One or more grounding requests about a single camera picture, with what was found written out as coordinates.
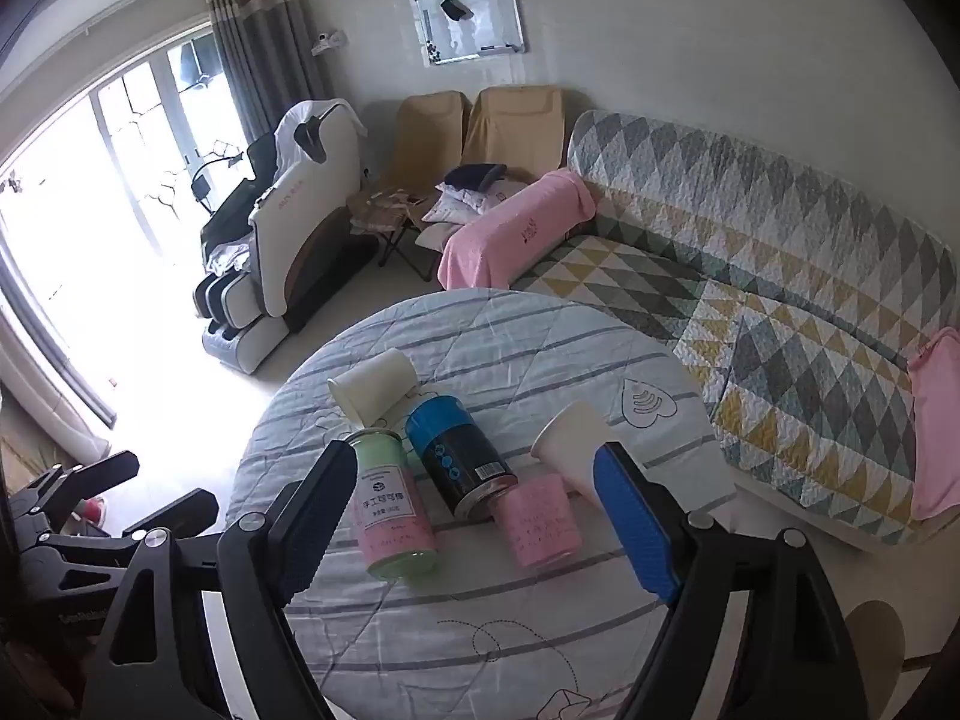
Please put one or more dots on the sofa with triangle-patterned cover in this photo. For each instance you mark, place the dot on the sofa with triangle-patterned cover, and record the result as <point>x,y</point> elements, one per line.
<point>787,292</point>

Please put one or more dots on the wall whiteboard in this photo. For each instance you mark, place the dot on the wall whiteboard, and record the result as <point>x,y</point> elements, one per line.
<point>487,22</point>

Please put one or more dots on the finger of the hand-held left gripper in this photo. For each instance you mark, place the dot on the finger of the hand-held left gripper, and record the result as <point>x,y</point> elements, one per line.
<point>176,511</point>
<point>90,474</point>

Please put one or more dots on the white massage chair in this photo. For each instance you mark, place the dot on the white massage chair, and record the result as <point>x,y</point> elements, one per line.
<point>300,240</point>

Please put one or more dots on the pink cup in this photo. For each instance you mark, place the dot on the pink cup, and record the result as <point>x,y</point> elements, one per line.
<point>536,529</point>

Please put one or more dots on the plain pink towel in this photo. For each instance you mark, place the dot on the plain pink towel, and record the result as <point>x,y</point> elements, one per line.
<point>937,427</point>

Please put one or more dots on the pink towel with dark print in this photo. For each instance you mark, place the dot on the pink towel with dark print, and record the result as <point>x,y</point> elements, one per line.
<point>510,229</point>

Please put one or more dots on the blue and black can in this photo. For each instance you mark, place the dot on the blue and black can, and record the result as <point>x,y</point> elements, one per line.
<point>461,461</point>

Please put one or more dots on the striped quilted table cloth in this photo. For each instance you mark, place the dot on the striped quilted table cloth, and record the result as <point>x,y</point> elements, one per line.
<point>487,345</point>

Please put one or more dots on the white wall device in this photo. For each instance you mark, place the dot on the white wall device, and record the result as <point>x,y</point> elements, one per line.
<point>330,43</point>

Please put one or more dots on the pile of folded clothes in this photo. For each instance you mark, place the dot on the pile of folded clothes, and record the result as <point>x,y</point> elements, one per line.
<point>469,199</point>

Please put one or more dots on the grey curtain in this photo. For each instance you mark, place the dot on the grey curtain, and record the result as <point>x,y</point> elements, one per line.
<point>255,37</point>

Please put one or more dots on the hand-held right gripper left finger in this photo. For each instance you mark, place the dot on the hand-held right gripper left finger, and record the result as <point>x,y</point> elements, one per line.
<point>313,521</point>

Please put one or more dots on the green jar with pink label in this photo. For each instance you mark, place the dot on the green jar with pink label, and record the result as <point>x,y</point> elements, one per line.
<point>390,514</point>

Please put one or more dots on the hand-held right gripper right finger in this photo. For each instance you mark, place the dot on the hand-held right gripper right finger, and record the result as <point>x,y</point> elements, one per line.
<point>637,529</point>

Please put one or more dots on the black whiteboard eraser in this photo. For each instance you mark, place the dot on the black whiteboard eraser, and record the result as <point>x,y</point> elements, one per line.
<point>456,10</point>

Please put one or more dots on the beige folding chair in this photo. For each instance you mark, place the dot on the beige folding chair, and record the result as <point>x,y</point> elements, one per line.
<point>517,127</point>
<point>427,135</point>

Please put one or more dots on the white paper cup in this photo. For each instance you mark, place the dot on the white paper cup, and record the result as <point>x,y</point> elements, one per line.
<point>371,390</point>
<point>574,454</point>

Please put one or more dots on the glass sliding door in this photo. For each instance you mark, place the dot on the glass sliding door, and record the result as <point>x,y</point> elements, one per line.
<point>112,165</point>

